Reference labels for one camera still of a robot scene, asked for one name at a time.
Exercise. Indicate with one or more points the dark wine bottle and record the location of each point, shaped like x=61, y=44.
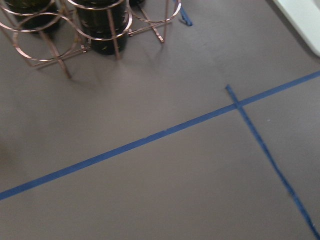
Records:
x=95, y=22
x=34, y=14

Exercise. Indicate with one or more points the copper wire bottle rack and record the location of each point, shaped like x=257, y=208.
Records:
x=67, y=53

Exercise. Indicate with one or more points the cream bear tray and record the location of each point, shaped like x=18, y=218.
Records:
x=304, y=16

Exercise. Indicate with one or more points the dark wine bottle right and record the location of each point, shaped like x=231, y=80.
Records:
x=95, y=22

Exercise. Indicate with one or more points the dark wine bottle left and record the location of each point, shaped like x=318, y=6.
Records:
x=34, y=14

